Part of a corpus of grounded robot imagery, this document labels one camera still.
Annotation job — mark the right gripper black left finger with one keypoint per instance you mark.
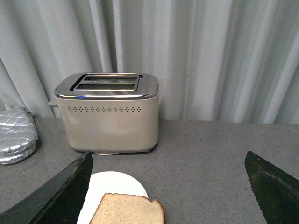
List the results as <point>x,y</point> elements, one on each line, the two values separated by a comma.
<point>58,201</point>

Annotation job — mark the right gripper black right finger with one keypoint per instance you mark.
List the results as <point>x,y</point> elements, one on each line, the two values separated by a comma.
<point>276,192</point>

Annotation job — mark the brown bread slice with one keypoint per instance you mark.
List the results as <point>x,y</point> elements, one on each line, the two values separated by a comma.
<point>128,209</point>

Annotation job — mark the beige chrome two-slot toaster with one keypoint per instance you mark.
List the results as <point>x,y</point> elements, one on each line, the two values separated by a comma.
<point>109,113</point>

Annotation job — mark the white round plate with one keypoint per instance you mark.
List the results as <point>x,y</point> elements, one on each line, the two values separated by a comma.
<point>107,182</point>

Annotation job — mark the silver quilted oven mitt lower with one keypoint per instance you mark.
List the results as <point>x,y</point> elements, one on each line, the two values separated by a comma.
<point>9,160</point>

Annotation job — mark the silver quilted oven mitt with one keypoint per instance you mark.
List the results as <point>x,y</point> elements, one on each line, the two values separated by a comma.
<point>17,131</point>
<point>9,160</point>

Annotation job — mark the silver quilted oven mitt upper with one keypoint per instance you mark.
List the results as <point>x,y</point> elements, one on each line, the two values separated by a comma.
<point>17,131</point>

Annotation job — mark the grey pleated curtain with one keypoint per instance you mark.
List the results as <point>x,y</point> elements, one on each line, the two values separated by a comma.
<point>234,61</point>

